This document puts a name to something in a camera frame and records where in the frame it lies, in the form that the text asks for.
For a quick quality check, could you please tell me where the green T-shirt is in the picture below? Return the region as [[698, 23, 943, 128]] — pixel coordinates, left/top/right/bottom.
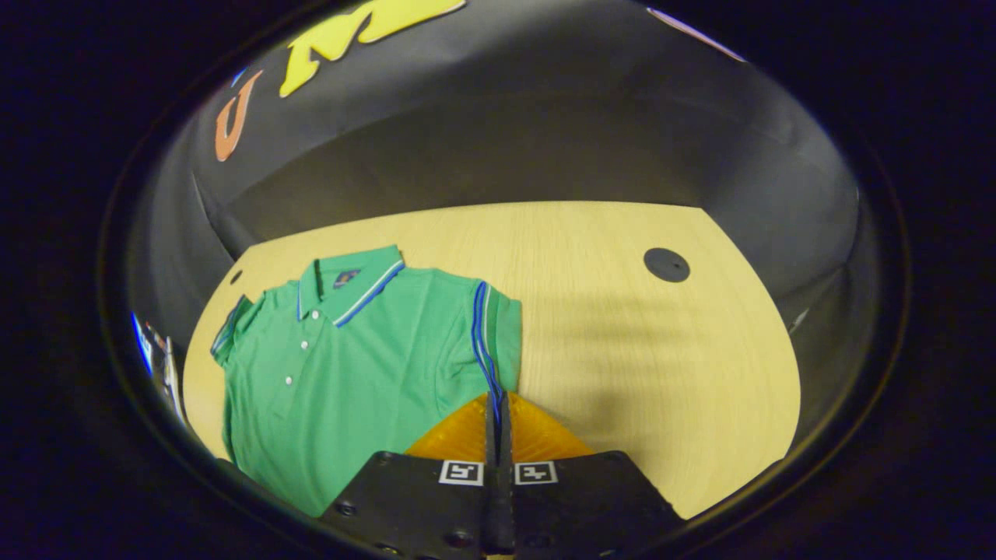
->
[[210, 245, 524, 519]]

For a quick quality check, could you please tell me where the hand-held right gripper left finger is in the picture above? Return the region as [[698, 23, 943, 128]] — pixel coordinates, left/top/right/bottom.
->
[[317, 393, 500, 560]]

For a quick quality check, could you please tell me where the black backdrop cloth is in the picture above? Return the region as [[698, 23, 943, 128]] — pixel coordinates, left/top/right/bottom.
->
[[128, 0, 864, 366]]

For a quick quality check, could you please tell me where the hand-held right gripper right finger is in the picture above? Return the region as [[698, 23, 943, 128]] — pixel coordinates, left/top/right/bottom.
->
[[498, 391, 687, 560]]

